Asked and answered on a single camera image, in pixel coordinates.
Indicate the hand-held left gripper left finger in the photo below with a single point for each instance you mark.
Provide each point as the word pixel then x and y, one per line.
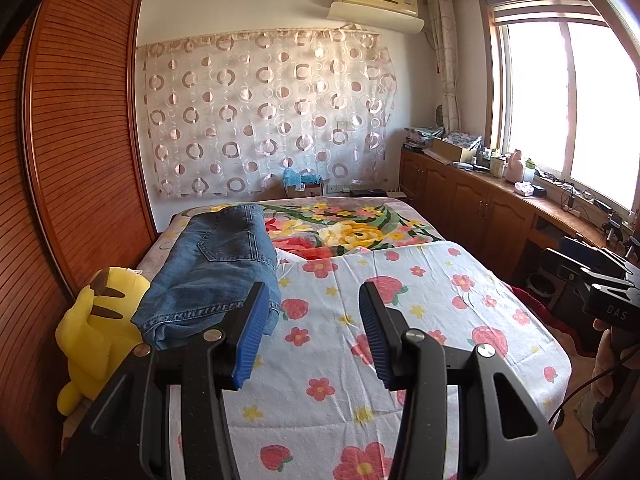
pixel 250 340

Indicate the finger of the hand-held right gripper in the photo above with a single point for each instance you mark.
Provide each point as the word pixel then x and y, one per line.
pixel 575 248
pixel 565 267

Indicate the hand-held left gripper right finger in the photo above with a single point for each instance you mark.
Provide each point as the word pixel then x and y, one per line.
pixel 377 340

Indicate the blue denim pants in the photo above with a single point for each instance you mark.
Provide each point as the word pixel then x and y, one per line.
pixel 215 260

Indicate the person's right hand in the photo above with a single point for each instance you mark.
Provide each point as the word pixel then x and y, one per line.
pixel 602 347

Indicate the dark waste bin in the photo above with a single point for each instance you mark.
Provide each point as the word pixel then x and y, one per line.
pixel 543 287

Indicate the red blanket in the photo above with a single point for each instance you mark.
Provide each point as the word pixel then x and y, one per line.
pixel 550 320

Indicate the strawberry print bed sheet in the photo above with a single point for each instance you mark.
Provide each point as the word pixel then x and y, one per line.
pixel 325 360

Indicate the small black box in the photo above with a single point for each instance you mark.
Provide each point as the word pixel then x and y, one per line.
pixel 539 191

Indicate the white tissue pack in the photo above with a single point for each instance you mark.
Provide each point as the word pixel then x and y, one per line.
pixel 523 188

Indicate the green-capped bottle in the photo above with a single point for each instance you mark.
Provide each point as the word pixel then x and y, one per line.
pixel 530 169

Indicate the long wooden cabinet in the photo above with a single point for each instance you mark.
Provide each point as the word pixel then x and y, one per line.
pixel 470 210

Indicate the floral blanket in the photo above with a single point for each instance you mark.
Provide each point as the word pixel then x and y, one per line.
pixel 350 230

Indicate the white jar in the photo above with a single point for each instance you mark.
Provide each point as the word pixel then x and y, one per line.
pixel 497 165

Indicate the yellow plush toy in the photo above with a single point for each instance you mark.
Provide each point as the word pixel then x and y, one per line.
pixel 95 340

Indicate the patterned flat box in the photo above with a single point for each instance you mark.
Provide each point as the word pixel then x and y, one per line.
pixel 465 138

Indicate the open cardboard box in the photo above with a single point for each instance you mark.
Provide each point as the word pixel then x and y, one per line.
pixel 452 150

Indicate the wooden-framed window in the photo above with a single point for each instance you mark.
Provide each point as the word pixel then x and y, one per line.
pixel 560 90

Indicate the cardboard box with blue bags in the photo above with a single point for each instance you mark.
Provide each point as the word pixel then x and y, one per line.
pixel 302 184

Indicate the patterned window curtain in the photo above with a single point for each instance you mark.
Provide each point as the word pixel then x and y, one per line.
pixel 446 60

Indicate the brown slatted wooden wardrobe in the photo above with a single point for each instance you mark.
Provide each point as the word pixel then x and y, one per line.
pixel 75 135

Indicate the white air deflector panel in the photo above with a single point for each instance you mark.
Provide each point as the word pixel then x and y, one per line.
pixel 375 17

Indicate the circle-patterned sheer wall curtain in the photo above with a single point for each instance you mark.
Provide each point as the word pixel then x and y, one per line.
pixel 265 115

